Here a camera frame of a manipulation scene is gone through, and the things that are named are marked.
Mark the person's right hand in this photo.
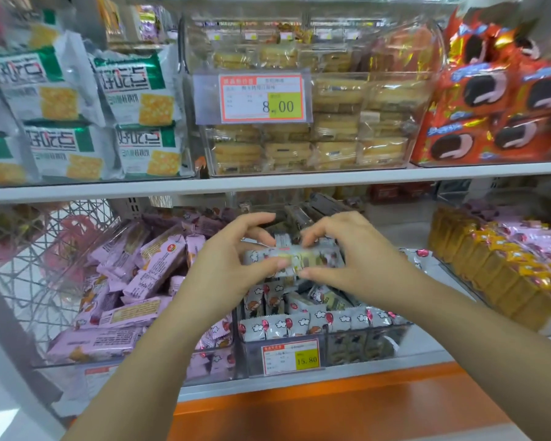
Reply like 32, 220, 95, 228
298, 210, 435, 318

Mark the person's left hand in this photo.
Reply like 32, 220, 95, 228
177, 211, 291, 327

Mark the white cartoon snack packet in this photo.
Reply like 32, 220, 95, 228
243, 234, 346, 279

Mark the person's left forearm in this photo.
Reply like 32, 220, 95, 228
62, 307, 235, 441

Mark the person's right forearm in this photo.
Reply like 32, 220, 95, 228
406, 271, 551, 428

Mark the row of dark brown packets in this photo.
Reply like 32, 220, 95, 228
282, 193, 365, 231

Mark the pile of white cartoon packets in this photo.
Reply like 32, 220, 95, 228
238, 232, 434, 342

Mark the clear bin with cartoon packets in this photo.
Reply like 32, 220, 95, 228
236, 317, 415, 378

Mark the small red yellow price label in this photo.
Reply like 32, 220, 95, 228
261, 339, 321, 377

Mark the stack of yellow cake packets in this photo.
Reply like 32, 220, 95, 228
207, 23, 437, 175

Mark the clear bin with cakes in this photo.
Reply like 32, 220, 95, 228
183, 16, 445, 178

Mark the clear bin with purple packets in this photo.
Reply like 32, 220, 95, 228
31, 317, 240, 402

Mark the large red yellow price label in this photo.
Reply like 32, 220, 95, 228
218, 73, 306, 124

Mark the pile of purple biscuit packets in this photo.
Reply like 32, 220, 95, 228
46, 207, 239, 365

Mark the row of yellow wrapped packets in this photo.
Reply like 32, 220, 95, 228
428, 206, 551, 332

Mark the pink bag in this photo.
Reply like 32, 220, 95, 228
43, 215, 103, 290

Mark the pile of pink purple packets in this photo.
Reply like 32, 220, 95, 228
461, 198, 551, 271

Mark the stack of red pie packets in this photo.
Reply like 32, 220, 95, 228
411, 6, 551, 167

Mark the faded white price label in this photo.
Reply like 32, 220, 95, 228
84, 365, 120, 400

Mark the stack of green cracker bags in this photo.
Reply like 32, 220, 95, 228
0, 9, 194, 186

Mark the white wire basket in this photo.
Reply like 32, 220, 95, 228
0, 198, 122, 361

